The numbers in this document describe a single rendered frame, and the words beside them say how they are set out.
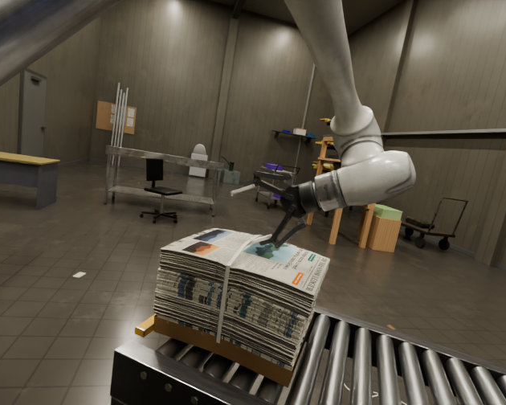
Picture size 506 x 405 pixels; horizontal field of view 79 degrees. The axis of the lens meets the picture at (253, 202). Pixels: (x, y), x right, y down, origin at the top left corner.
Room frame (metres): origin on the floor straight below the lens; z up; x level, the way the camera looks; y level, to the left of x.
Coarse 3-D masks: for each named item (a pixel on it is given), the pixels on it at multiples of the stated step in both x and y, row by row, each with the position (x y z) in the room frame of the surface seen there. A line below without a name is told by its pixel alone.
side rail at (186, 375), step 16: (128, 352) 0.63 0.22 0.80; (144, 352) 0.64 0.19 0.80; (112, 368) 0.63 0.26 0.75; (128, 368) 0.62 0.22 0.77; (144, 368) 0.60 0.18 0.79; (160, 368) 0.60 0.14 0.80; (176, 368) 0.61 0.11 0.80; (192, 368) 0.61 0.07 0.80; (112, 384) 0.63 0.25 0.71; (128, 384) 0.61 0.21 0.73; (144, 384) 0.60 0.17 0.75; (160, 384) 0.59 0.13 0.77; (176, 384) 0.57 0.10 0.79; (192, 384) 0.57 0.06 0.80; (208, 384) 0.58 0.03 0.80; (224, 384) 0.58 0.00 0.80; (128, 400) 0.61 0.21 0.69; (144, 400) 0.60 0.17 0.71; (160, 400) 0.59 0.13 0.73; (176, 400) 0.57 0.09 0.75; (192, 400) 0.56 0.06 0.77; (208, 400) 0.55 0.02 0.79; (224, 400) 0.54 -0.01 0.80; (240, 400) 0.55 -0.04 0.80; (256, 400) 0.56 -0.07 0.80
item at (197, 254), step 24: (192, 240) 0.80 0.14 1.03; (216, 240) 0.83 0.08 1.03; (240, 240) 0.86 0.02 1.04; (168, 264) 0.72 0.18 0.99; (192, 264) 0.69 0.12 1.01; (216, 264) 0.67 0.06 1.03; (168, 288) 0.71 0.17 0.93; (192, 288) 0.69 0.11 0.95; (168, 312) 0.70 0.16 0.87; (192, 312) 0.68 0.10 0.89
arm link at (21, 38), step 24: (0, 0) 0.32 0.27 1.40; (24, 0) 0.33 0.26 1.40; (48, 0) 0.35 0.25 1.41; (72, 0) 0.37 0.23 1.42; (96, 0) 0.39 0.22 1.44; (120, 0) 0.44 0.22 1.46; (0, 24) 0.32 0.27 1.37; (24, 24) 0.33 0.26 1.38; (48, 24) 0.35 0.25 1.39; (72, 24) 0.38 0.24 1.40; (0, 48) 0.32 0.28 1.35; (24, 48) 0.34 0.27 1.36; (48, 48) 0.37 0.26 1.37; (0, 72) 0.33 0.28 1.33
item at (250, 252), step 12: (252, 252) 0.77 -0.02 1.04; (240, 264) 0.68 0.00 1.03; (216, 276) 0.67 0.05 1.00; (240, 276) 0.65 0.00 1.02; (216, 288) 0.67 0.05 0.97; (228, 288) 0.66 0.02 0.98; (216, 300) 0.67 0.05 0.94; (228, 300) 0.66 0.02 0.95; (216, 312) 0.66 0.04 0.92; (228, 312) 0.66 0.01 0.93; (216, 324) 0.66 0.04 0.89; (228, 324) 0.65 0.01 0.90; (216, 336) 0.66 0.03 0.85; (228, 336) 0.65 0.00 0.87
